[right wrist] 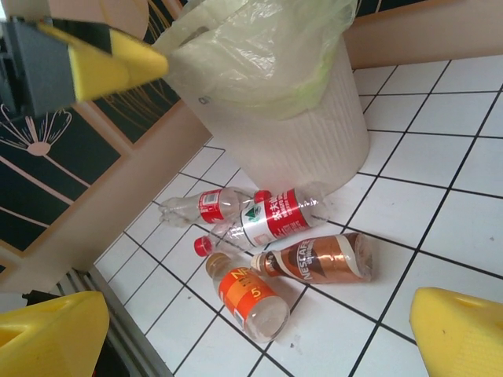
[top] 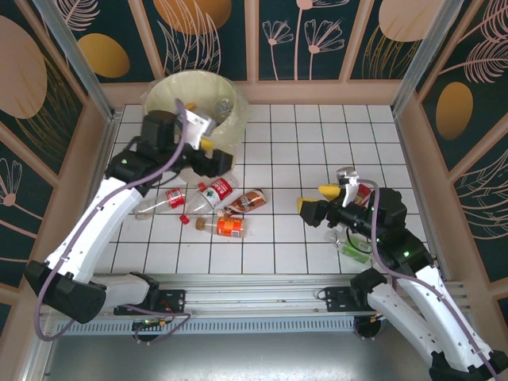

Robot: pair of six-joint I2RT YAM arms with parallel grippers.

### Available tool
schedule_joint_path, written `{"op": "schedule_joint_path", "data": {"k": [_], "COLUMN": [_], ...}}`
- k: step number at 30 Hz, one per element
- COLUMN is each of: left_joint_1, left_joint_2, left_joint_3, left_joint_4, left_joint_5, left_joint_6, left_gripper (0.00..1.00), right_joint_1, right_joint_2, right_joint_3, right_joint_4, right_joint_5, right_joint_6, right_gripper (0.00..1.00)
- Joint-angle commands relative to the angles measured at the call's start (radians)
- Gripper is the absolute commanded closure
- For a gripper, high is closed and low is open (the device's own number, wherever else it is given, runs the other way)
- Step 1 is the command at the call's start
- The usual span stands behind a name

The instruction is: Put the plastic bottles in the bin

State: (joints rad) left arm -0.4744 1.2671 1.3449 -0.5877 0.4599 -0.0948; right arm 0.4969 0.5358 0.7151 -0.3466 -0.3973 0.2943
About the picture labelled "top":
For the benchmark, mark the bottle red white green label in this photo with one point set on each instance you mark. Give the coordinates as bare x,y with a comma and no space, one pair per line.
214,194

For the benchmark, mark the dark red label bottle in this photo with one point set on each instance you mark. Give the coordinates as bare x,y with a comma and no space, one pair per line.
363,194

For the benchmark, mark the clear unlabelled bottle white cap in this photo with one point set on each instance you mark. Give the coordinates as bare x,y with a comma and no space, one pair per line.
224,106

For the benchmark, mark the crushed copper brown bottle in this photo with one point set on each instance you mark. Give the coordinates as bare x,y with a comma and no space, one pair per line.
248,201

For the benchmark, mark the crushed bottle green label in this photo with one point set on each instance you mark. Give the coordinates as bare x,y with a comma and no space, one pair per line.
353,250

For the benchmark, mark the clear bottle small red label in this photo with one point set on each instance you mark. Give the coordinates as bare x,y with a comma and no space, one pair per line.
174,198

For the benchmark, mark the orange label bottle orange cap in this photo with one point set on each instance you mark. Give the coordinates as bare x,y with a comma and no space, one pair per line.
230,227

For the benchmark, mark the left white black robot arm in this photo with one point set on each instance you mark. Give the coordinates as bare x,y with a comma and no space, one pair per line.
91,222

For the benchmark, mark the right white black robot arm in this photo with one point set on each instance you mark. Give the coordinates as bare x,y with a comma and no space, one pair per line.
436,317

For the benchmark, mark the yellow power connector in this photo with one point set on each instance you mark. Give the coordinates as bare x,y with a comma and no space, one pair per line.
375,318
162,324

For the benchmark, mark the grey sheet metal panel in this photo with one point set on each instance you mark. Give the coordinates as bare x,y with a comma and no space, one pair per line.
254,357

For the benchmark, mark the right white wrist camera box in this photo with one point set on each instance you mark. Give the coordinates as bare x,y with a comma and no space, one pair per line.
349,186

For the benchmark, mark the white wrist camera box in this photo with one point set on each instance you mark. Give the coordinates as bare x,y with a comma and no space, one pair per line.
196,127
349,186

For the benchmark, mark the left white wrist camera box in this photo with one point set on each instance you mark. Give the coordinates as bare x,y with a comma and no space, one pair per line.
196,127

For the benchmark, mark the aluminium side rail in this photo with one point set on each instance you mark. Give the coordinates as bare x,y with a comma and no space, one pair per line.
108,131
414,166

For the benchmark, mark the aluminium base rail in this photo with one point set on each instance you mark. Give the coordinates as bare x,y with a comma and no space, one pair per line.
254,295

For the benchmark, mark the aluminium frame post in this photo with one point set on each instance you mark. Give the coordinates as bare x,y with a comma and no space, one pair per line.
428,55
59,29

